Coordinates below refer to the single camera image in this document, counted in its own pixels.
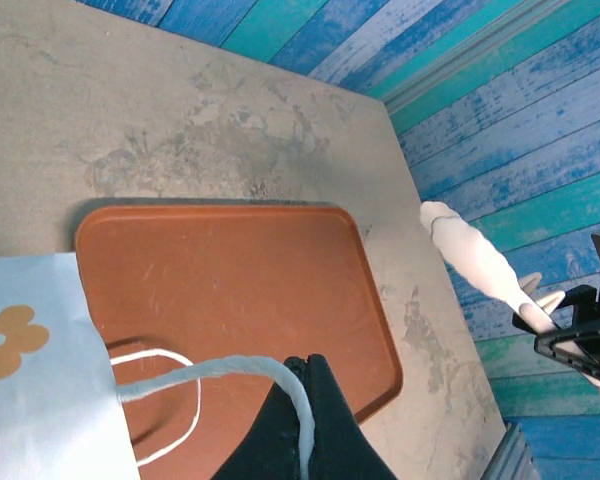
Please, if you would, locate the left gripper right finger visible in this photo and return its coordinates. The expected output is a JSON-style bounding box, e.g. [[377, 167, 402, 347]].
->
[[307, 353, 399, 480]]

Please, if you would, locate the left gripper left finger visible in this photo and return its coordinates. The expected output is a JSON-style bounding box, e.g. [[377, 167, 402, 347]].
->
[[212, 355, 310, 480]]

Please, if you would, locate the golden brown croissant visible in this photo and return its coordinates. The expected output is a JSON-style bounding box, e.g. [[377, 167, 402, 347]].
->
[[418, 200, 554, 331]]

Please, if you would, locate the printed paper bag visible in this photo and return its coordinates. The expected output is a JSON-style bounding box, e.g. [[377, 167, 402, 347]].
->
[[0, 252, 316, 480]]

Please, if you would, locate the brown plastic tray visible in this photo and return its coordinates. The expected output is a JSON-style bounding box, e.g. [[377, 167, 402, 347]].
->
[[74, 203, 405, 480]]

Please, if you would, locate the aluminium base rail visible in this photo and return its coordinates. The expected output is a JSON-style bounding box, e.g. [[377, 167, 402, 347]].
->
[[483, 421, 537, 480]]

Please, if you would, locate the aluminium corner post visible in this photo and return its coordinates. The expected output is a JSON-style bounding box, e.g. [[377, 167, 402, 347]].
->
[[382, 0, 571, 117]]

